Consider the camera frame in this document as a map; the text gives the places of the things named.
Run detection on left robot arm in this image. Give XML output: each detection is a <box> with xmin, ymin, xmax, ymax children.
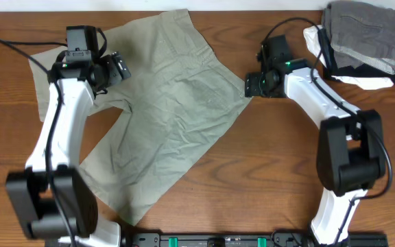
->
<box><xmin>5</xmin><ymin>25</ymin><xmax>131</xmax><ymax>246</ymax></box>

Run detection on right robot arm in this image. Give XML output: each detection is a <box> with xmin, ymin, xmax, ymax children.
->
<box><xmin>245</xmin><ymin>35</ymin><xmax>388</xmax><ymax>246</ymax></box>

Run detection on grey folded garment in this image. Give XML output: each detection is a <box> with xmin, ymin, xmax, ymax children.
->
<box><xmin>322</xmin><ymin>1</ymin><xmax>395</xmax><ymax>75</ymax></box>

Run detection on black folded garment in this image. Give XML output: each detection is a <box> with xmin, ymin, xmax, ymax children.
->
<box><xmin>318</xmin><ymin>28</ymin><xmax>395</xmax><ymax>86</ymax></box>

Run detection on white folded garment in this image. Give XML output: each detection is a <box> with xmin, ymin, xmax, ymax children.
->
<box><xmin>303</xmin><ymin>26</ymin><xmax>394</xmax><ymax>90</ymax></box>

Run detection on khaki green shorts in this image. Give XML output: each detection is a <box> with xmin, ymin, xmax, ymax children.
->
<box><xmin>28</xmin><ymin>8</ymin><xmax>253</xmax><ymax>226</ymax></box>

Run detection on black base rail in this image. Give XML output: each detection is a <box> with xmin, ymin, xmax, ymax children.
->
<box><xmin>118</xmin><ymin>231</ymin><xmax>389</xmax><ymax>247</ymax></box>

